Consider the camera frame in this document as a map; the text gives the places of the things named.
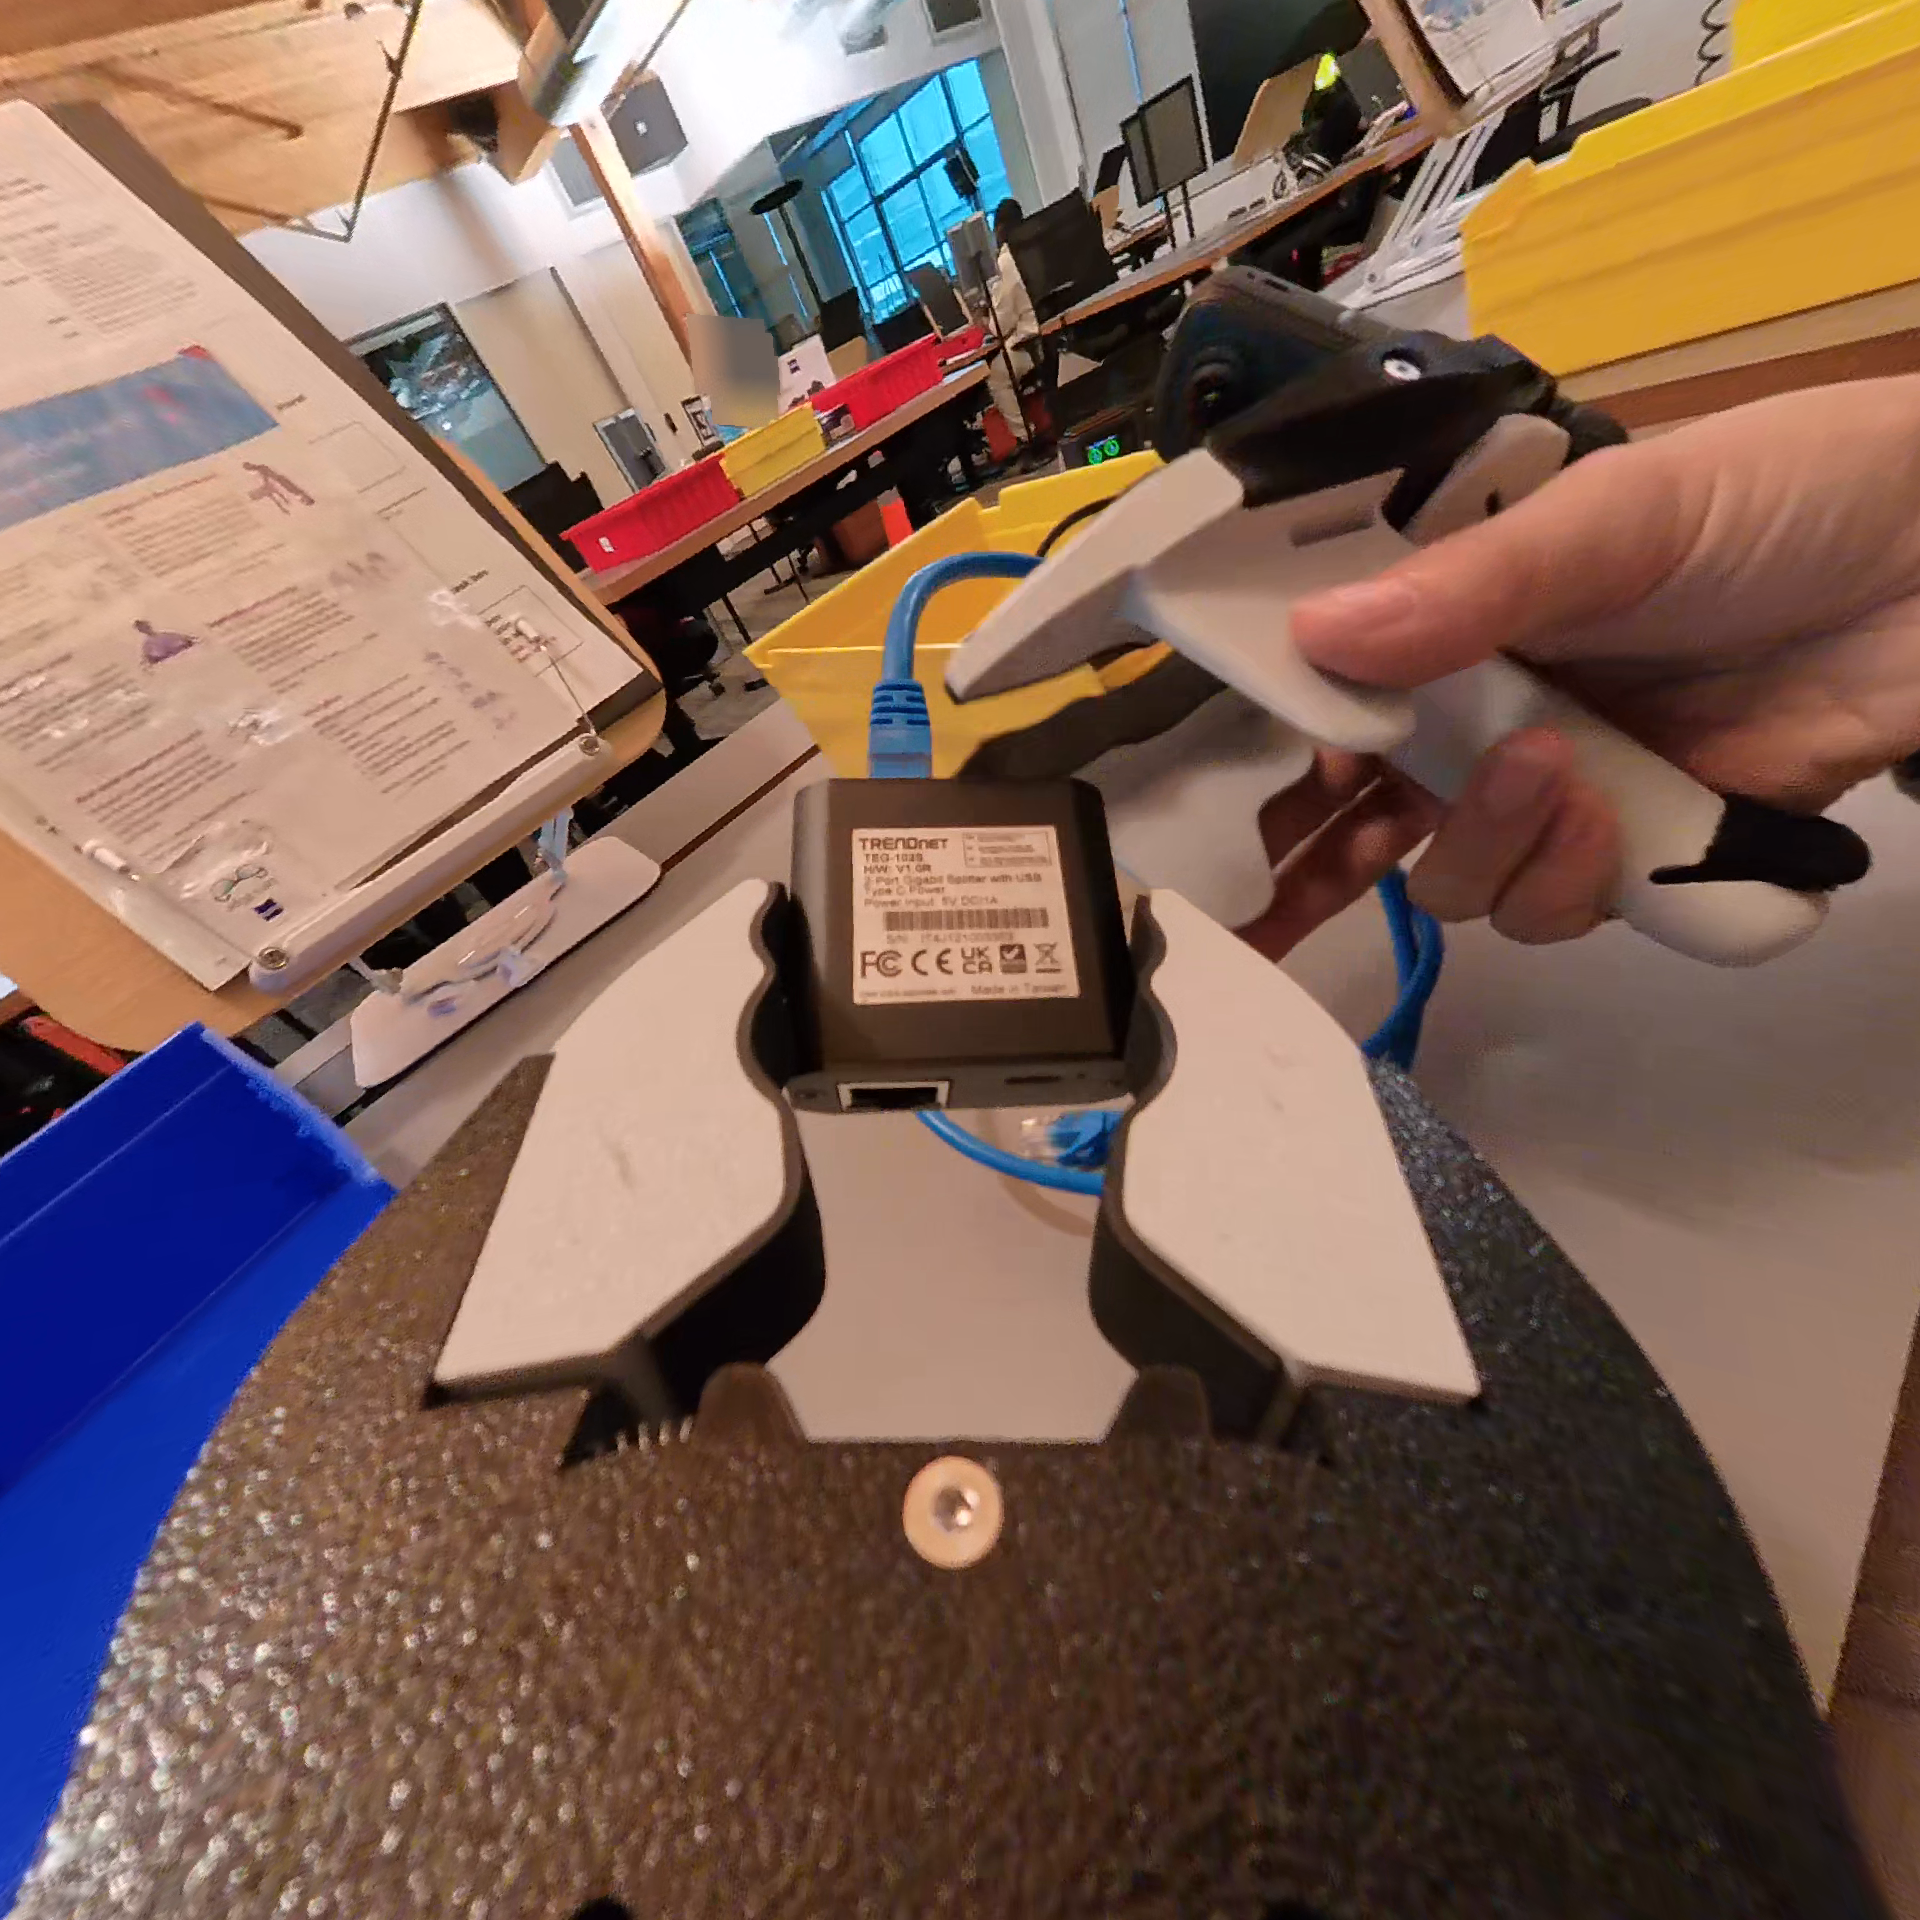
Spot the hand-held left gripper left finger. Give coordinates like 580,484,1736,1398
433,876,835,1404

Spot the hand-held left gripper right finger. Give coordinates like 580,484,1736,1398
1084,886,1485,1410

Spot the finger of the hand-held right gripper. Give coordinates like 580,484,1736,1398
960,653,1332,937
943,450,1420,751

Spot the blue ethernet cable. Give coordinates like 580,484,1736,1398
871,550,1445,1201

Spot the black network splitter box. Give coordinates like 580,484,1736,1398
785,772,1132,1117

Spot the person's right hand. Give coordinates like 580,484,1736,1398
1257,375,1920,949

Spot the long wooden work table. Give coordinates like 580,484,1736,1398
580,358,1001,707
1035,130,1445,355

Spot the white document stand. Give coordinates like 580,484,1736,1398
349,828,662,1092

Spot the red plastic bin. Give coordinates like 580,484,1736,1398
807,324,986,429
563,450,749,575

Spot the black computer monitor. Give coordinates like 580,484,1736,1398
1119,74,1210,223

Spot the small yellow plastic bin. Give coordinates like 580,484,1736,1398
717,403,831,497

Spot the large yellow plastic bin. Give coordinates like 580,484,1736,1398
1458,0,1920,384

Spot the large window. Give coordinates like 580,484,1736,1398
820,57,1007,286

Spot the blue plastic bin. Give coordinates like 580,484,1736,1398
0,1022,393,1894

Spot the black wall speaker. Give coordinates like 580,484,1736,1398
606,74,692,172

